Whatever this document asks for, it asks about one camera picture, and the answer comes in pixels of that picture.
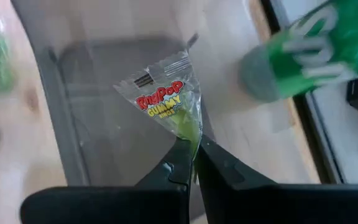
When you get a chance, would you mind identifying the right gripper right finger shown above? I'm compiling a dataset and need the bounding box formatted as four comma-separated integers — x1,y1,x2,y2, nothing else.
194,134,358,224

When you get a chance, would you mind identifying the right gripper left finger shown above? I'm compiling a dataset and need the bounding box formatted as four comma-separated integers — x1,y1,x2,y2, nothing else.
20,136,194,224

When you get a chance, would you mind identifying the grey translucent plastic bin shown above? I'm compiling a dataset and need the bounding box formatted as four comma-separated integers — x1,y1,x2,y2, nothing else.
10,0,291,187

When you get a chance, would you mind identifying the green Sprite can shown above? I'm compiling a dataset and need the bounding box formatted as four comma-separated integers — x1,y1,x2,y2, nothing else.
237,0,358,104

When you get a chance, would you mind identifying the black metal table frame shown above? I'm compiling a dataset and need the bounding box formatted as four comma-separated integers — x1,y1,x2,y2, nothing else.
259,0,346,184

